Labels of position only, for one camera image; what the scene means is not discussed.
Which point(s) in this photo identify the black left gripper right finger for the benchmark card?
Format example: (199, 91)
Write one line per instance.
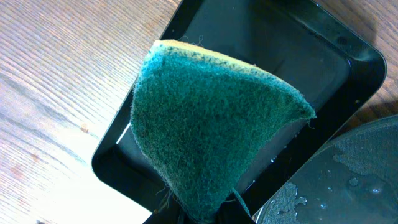
(234, 211)

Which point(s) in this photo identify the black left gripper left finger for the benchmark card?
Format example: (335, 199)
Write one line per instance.
(172, 213)

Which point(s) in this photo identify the green yellow sponge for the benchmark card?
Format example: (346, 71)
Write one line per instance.
(200, 117)

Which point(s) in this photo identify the round black tray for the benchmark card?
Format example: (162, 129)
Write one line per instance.
(350, 179)

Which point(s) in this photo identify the rectangular black tray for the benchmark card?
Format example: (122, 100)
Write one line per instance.
(301, 43)

